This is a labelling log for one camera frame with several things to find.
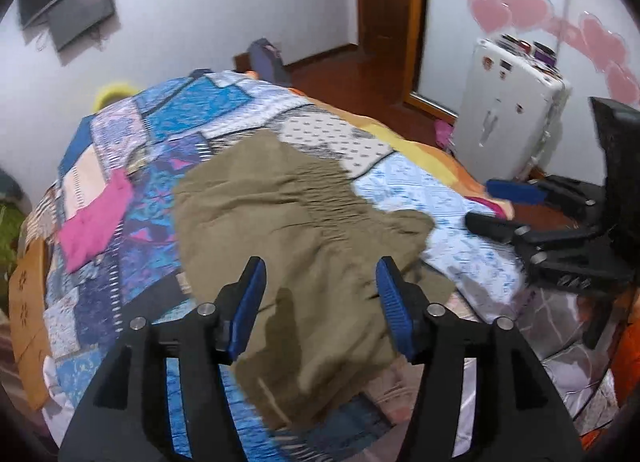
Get khaki pants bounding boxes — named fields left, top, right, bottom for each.
left=172, top=129, right=458, bottom=430

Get orange cloth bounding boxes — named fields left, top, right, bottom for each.
left=611, top=287, right=640, bottom=410

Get grey plush toy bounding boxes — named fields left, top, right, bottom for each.
left=0, top=169, right=23, bottom=199

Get wooden door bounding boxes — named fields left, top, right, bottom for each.
left=356, top=0, right=428, bottom=106

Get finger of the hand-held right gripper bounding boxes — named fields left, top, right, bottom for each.
left=465, top=212, right=601, bottom=248
left=486, top=177, right=603, bottom=215

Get green storage bag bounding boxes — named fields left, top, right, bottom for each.
left=0, top=202, right=27, bottom=288

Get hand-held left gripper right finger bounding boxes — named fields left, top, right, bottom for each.
left=375, top=256, right=584, bottom=462

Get patchwork blanket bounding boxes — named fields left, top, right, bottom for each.
left=20, top=70, right=531, bottom=462

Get yellow foam tube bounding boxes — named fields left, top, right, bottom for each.
left=94, top=82, right=139, bottom=112

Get white suitcase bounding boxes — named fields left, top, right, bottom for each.
left=452, top=35, right=573, bottom=182

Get dark grey bag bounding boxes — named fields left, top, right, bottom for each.
left=248, top=38, right=294, bottom=89

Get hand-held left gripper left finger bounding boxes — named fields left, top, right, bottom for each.
left=59, top=256, right=267, bottom=462

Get small wall monitor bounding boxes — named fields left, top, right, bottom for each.
left=47, top=0, right=116, bottom=53

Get pale satin quilt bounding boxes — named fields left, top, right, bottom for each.
left=450, top=287, right=623, bottom=443

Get pink garment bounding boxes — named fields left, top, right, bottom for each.
left=57, top=169, right=134, bottom=273

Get small pink item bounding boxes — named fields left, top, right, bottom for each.
left=434, top=119, right=455, bottom=149

